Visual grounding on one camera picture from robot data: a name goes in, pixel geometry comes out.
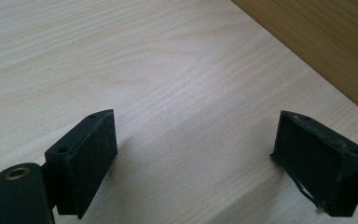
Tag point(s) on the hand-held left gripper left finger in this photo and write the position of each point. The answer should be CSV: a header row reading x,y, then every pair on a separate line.
x,y
87,161

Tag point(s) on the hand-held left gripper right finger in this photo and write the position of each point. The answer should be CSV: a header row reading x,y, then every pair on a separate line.
x,y
317,161

